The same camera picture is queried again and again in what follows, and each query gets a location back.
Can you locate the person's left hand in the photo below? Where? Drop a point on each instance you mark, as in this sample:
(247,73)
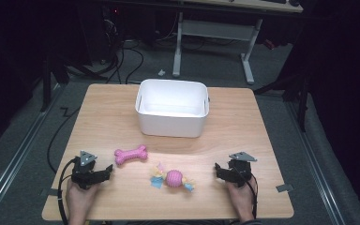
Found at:
(79,200)

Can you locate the dark computer tower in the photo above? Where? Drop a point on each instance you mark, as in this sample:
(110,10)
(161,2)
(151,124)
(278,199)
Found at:
(111,31)

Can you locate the small white scrap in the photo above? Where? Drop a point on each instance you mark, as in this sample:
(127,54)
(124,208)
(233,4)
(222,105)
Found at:
(162,72)

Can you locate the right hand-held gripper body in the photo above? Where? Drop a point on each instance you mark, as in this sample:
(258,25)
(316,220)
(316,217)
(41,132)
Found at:
(240,170)

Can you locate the white-framed desk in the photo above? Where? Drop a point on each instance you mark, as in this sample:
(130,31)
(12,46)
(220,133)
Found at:
(215,31)

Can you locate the pink bone toy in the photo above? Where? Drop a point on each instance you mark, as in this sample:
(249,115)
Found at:
(130,155)

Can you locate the metal floor rail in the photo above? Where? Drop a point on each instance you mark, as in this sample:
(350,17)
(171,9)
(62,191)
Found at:
(315,162)
(15,156)

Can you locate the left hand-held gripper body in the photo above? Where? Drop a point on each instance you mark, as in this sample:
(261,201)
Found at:
(84,175)

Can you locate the black stand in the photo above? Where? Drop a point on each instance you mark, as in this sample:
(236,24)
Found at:
(296,90)
(54,75)

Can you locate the grey tape piece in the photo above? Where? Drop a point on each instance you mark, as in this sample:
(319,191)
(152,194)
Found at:
(284,187)
(49,192)

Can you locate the white plastic bin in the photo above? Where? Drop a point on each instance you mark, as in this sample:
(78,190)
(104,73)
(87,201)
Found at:
(172,108)

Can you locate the person's right hand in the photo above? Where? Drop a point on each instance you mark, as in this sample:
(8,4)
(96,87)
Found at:
(240,198)

